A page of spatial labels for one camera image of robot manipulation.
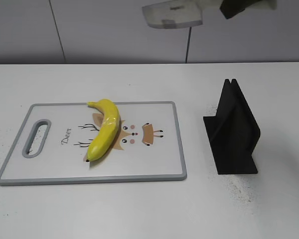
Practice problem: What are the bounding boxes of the white grey-rimmed cutting board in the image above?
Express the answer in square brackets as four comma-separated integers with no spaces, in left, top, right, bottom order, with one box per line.
[0,101,187,186]

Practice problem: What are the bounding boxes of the white-handled kitchen knife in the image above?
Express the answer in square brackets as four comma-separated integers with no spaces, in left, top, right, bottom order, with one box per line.
[142,0,278,29]

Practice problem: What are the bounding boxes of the yellow plastic banana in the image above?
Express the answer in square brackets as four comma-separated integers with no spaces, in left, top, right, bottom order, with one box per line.
[86,99,120,162]

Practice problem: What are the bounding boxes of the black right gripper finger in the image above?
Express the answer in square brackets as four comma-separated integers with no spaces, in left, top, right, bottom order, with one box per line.
[219,0,255,19]

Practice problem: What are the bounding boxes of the black knife stand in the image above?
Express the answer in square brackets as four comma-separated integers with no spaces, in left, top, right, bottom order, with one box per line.
[203,79,261,175]

